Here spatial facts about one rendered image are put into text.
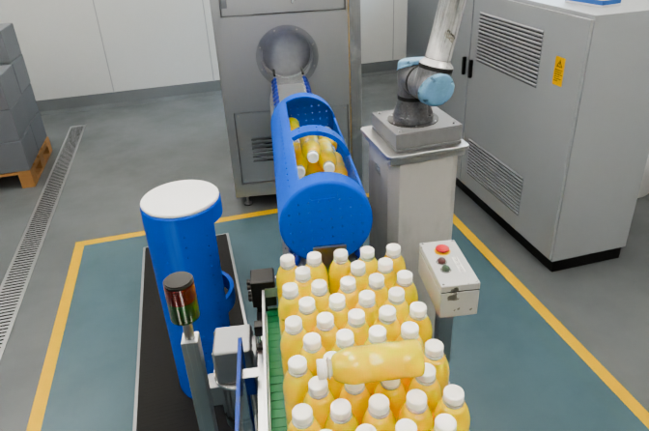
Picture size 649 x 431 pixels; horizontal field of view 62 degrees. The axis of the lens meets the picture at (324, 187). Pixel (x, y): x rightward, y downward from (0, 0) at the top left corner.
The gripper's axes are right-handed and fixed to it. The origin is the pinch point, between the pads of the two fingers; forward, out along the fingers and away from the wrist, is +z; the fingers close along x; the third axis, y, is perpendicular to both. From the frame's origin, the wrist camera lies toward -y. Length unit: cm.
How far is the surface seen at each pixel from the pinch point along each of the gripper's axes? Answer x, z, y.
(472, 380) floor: -126, 104, 96
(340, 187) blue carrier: -45, 38, 3
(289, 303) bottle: -54, 63, -27
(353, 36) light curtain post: 10, -3, 129
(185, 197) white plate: 5, 76, 21
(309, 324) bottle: -61, 63, -31
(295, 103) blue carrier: 3, 34, 75
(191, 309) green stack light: -40, 65, -51
